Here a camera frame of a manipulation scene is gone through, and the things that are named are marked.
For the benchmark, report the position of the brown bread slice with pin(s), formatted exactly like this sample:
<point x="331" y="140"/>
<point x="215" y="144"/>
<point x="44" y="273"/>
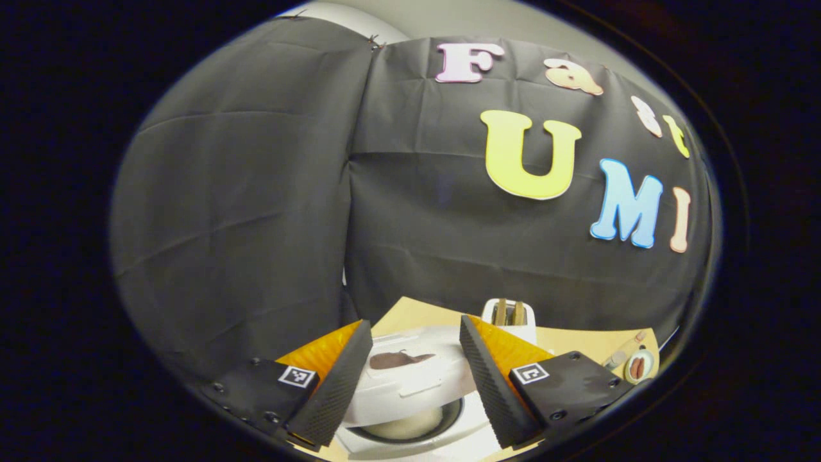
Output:
<point x="499" y="312"/>
<point x="517" y="313"/>

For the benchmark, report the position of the clear plastic bottle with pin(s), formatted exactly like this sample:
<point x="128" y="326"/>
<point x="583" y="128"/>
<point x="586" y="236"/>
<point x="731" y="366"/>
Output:
<point x="622" y="351"/>

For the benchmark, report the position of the pale green plate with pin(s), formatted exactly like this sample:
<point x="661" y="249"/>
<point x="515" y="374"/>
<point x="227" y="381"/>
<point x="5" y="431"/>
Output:
<point x="649" y="366"/>

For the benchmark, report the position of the white toaster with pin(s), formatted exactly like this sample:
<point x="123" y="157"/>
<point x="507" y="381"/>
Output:
<point x="529" y="333"/>

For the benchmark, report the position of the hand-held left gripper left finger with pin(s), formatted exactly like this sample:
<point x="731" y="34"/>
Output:
<point x="330" y="391"/>

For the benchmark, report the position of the red meat slice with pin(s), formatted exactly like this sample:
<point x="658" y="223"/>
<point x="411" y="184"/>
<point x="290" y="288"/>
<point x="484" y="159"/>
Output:
<point x="634" y="367"/>
<point x="641" y="367"/>

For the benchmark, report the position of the black backdrop cloth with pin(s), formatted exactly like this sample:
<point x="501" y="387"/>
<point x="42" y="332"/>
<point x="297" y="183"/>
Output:
<point x="256" y="192"/>

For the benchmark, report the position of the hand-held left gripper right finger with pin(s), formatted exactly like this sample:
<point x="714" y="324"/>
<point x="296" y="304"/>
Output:
<point x="490" y="385"/>

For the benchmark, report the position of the white rice cooker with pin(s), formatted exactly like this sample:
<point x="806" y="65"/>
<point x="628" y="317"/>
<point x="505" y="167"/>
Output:
<point x="410" y="391"/>

